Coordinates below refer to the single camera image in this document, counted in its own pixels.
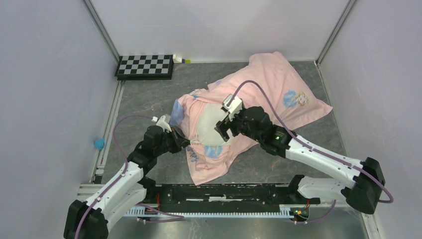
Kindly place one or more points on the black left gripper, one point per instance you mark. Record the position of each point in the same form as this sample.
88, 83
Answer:
179, 142

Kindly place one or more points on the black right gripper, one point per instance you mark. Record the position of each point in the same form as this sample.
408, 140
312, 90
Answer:
221, 127

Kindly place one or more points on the white pillow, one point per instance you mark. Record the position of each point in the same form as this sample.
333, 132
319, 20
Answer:
206, 133

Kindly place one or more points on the blue and pink printed pillowcase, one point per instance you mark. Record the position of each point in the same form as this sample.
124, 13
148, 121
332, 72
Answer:
269, 81

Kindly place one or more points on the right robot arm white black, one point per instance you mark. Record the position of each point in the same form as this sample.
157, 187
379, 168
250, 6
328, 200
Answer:
357, 182

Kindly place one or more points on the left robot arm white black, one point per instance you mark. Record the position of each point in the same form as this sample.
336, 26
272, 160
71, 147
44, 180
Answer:
94, 217

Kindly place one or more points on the small blue object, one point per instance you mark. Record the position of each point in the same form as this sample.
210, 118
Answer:
99, 144

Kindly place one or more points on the black white checkerboard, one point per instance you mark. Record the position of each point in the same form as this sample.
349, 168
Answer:
145, 67

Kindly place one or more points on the small white block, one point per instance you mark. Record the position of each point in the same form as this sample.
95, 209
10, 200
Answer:
177, 59

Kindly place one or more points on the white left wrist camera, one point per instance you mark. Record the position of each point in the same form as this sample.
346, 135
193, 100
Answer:
162, 124

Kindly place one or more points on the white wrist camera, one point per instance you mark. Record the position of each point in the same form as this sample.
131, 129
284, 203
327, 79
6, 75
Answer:
162, 124
232, 105

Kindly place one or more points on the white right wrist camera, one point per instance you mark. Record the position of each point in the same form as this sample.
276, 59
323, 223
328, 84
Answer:
232, 105

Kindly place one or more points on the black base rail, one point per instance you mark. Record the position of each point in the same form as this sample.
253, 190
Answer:
224, 198

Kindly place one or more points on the white toothed cable duct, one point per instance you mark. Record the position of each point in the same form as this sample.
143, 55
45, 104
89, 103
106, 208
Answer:
283, 212

